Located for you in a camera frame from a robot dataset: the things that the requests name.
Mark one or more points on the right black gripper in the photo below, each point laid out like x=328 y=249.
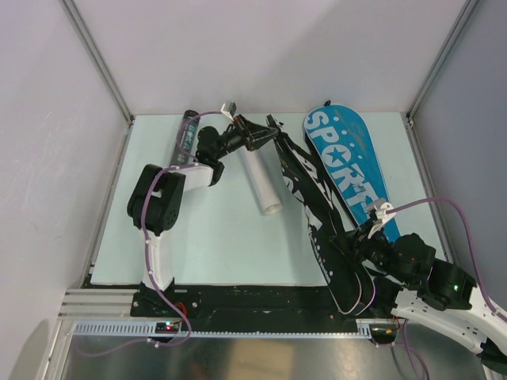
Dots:
x=354 y=243

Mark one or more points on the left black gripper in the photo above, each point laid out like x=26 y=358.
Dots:
x=253 y=134

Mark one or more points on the white shuttlecock tube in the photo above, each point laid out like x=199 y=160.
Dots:
x=264 y=190

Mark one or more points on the black racket bag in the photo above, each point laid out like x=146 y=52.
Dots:
x=317 y=206

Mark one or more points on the black shuttlecock tube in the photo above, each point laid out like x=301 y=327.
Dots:
x=185 y=138

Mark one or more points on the blue racket bag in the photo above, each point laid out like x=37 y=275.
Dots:
x=340 y=138

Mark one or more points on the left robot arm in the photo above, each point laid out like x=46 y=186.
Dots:
x=156 y=200

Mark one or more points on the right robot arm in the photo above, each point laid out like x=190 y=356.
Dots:
x=405 y=279

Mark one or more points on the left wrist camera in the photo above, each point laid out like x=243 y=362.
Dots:
x=229 y=110

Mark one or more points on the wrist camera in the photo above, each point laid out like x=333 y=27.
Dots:
x=229 y=110
x=381 y=213

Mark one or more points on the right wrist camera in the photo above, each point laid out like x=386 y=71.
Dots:
x=381 y=213

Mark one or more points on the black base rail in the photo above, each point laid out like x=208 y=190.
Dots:
x=276 y=308

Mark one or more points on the white cable duct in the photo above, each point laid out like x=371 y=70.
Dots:
x=165 y=329

